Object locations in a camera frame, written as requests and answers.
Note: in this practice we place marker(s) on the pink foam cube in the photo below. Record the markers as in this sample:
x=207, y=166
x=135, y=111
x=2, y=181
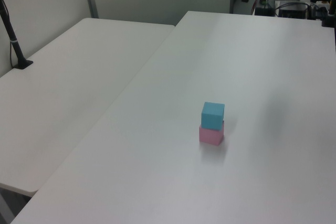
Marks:
x=210, y=136

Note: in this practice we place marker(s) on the black electronics box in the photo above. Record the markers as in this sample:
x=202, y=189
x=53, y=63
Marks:
x=292, y=12

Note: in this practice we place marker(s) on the small black box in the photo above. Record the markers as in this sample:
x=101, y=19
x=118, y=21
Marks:
x=264, y=11

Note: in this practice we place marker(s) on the black camera stand pole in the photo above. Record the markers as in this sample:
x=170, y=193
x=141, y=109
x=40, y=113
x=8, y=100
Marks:
x=18, y=51

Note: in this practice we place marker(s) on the blue foam cube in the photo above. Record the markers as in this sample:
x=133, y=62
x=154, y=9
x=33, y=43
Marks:
x=212, y=116

